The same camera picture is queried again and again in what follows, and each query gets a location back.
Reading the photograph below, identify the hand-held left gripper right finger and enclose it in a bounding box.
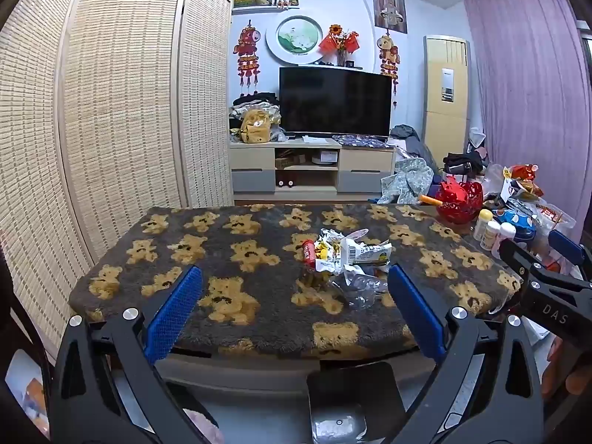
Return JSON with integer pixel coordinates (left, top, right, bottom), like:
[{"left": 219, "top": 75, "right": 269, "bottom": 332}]
[{"left": 387, "top": 263, "right": 544, "bottom": 444}]

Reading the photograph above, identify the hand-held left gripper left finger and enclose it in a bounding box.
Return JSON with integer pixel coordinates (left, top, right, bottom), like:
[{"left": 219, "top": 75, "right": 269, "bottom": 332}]
[{"left": 48, "top": 265, "right": 218, "bottom": 444}]

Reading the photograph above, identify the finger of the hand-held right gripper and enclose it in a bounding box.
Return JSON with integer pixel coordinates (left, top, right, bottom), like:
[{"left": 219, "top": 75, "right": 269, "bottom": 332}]
[
  {"left": 549, "top": 230, "right": 592, "bottom": 282},
  {"left": 498, "top": 239, "right": 592, "bottom": 329}
]

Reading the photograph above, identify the clear crushed plastic bottle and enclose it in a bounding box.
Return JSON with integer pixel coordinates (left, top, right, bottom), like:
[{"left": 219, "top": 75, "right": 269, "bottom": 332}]
[{"left": 332, "top": 267, "right": 390, "bottom": 310}]

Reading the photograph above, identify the yellow wrapper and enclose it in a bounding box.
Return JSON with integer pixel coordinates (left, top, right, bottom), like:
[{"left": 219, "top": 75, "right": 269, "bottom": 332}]
[{"left": 314, "top": 236, "right": 345, "bottom": 273}]

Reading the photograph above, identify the black waste bin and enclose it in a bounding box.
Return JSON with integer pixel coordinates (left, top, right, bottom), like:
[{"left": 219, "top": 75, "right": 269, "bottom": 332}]
[{"left": 306, "top": 361, "right": 408, "bottom": 444}]

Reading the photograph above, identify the person's right hand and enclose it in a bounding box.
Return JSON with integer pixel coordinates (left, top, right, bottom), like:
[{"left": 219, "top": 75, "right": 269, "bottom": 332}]
[{"left": 541, "top": 335, "right": 592, "bottom": 399}]

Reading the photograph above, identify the blue round tin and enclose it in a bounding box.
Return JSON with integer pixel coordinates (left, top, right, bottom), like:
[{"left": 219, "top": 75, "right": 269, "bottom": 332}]
[{"left": 497, "top": 208, "right": 540, "bottom": 251}]

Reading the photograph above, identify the teddy bear print blanket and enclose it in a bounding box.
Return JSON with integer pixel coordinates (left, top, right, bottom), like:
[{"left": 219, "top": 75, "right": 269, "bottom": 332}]
[{"left": 69, "top": 202, "right": 523, "bottom": 360}]

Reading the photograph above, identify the white bottle pink label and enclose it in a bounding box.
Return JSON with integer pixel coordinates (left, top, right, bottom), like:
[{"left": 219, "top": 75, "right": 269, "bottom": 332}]
[{"left": 498, "top": 222, "right": 517, "bottom": 258}]

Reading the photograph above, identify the small white bottle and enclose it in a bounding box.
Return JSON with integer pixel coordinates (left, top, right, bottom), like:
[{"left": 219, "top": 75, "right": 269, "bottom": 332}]
[{"left": 485, "top": 220, "right": 502, "bottom": 251}]

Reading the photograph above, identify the red snack bag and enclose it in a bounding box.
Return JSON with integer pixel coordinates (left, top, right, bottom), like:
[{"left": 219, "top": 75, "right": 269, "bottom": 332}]
[{"left": 508, "top": 164, "right": 540, "bottom": 182}]

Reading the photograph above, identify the red openwork basket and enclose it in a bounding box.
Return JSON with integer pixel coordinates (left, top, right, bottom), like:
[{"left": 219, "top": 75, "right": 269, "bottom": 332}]
[{"left": 435, "top": 176, "right": 484, "bottom": 225}]

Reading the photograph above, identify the floral cloth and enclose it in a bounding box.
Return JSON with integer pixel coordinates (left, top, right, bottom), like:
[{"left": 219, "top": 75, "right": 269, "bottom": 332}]
[{"left": 380, "top": 157, "right": 436, "bottom": 205}]

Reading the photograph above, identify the black folded clothing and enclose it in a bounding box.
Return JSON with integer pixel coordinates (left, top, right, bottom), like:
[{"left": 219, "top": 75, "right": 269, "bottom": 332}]
[{"left": 443, "top": 150, "right": 484, "bottom": 177}]

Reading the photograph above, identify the wooden television stand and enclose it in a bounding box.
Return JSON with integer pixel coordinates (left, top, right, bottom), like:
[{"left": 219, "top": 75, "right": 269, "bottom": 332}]
[{"left": 230, "top": 139, "right": 397, "bottom": 201}]

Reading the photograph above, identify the grey clothes heap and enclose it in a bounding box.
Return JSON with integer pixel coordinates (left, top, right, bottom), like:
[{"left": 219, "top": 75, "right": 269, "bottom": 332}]
[{"left": 388, "top": 125, "right": 438, "bottom": 168}]

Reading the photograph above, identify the purple curtain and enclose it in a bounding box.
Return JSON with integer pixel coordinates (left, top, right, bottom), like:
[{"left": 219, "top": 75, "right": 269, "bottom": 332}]
[{"left": 462, "top": 0, "right": 586, "bottom": 236}]

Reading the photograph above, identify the dark patterned folded cloth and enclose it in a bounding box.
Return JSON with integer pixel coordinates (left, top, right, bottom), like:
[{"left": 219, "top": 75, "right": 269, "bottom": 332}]
[{"left": 332, "top": 134, "right": 390, "bottom": 149}]

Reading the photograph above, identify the yellow backpack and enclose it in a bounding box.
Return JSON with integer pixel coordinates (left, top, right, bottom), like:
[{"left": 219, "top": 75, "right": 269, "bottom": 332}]
[{"left": 238, "top": 108, "right": 273, "bottom": 144}]

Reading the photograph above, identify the beige standing air conditioner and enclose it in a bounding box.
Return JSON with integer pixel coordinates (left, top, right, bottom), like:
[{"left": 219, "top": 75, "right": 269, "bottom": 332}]
[{"left": 423, "top": 36, "right": 472, "bottom": 159}]

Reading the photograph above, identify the woven folding screen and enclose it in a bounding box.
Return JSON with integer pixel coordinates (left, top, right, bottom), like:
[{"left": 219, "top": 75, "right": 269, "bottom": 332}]
[{"left": 0, "top": 0, "right": 235, "bottom": 361}]

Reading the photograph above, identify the pile of clothes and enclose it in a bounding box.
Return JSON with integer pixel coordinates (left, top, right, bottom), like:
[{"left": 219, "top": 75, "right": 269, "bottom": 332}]
[{"left": 230, "top": 92, "right": 284, "bottom": 143}]

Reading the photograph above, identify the black television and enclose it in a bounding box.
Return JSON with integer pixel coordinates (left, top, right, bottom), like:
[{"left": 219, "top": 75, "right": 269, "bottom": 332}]
[{"left": 278, "top": 67, "right": 393, "bottom": 138}]

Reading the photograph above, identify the red hanging ornament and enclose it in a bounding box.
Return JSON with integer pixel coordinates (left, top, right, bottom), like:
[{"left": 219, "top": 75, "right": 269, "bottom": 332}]
[
  {"left": 232, "top": 19, "right": 262, "bottom": 94},
  {"left": 377, "top": 30, "right": 401, "bottom": 102}
]

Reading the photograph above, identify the flower vase with red flags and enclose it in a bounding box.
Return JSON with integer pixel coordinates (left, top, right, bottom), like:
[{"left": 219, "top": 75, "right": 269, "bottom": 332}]
[{"left": 319, "top": 24, "right": 360, "bottom": 67}]

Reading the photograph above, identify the round lotus wall art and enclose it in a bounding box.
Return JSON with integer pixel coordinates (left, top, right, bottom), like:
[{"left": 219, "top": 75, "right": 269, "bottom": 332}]
[{"left": 266, "top": 15, "right": 327, "bottom": 66}]

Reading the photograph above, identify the wall poster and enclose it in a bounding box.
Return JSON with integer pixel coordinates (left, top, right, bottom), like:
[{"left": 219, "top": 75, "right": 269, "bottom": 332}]
[{"left": 372, "top": 0, "right": 408, "bottom": 34}]

